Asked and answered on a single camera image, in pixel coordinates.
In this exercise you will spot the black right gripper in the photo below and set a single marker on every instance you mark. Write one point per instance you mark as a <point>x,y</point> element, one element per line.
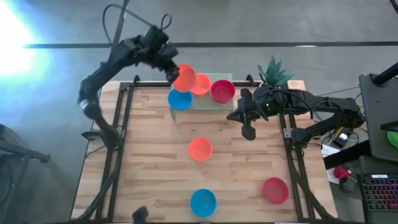
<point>261,104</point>

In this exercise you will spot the small red object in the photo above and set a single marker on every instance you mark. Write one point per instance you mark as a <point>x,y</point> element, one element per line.
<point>341,172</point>

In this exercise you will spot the green round object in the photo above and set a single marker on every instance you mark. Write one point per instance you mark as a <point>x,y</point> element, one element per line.
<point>393,139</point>

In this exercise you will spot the person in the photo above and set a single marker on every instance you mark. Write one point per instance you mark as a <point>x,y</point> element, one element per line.
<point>140,215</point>

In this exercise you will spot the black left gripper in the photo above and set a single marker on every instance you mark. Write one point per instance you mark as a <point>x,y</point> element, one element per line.
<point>158,46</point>

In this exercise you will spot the small dark grey object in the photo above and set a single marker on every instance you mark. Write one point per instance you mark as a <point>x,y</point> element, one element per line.
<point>346,185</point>

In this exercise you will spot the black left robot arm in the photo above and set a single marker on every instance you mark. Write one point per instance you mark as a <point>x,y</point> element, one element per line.
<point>102,70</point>

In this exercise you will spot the green artificial plant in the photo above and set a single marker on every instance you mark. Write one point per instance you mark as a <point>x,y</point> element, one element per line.
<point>273,73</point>

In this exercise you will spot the black metal bar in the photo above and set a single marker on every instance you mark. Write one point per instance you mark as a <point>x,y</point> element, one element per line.
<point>345,157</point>

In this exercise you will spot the dark metal stand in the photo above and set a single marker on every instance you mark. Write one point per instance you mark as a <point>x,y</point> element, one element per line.
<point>31,154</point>

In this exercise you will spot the green perforated metal shelf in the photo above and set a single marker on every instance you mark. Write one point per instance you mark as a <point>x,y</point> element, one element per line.
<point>202,102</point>

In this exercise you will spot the dark grey computer case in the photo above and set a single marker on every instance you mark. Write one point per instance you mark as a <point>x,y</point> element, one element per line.
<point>376,118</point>

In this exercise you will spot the black stand pole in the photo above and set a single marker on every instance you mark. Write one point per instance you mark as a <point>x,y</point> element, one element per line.
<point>385,74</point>

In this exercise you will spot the black laptop backlit keyboard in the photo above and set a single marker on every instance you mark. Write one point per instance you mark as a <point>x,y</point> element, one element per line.
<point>381,194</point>

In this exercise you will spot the orange plastic mini bowl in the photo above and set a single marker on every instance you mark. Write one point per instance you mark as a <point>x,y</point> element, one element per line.
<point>200,149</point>
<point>202,84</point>
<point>186,77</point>

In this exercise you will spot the small silver device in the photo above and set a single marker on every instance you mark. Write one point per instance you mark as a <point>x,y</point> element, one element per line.
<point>342,139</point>

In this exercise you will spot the black aluminium table frame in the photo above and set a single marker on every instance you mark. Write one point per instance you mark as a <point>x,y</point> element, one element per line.
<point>114,183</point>

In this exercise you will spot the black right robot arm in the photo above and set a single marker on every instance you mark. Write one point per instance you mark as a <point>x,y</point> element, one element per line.
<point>326,104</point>

